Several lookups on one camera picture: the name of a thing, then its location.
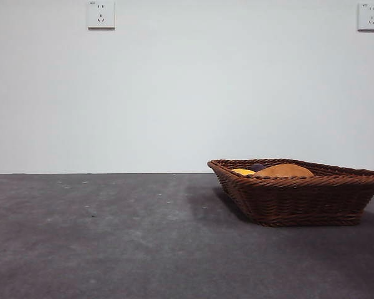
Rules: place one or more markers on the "purple eggplant with green stem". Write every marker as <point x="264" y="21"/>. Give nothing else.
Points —
<point x="256" y="166"/>

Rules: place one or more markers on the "tan brown potato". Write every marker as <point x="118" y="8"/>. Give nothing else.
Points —
<point x="283" y="171"/>

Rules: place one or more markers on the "brown woven wicker basket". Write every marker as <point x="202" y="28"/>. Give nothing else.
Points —
<point x="299" y="199"/>

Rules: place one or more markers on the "white wall socket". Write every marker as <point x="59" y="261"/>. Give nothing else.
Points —
<point x="371" y="17"/>
<point x="101" y="15"/>

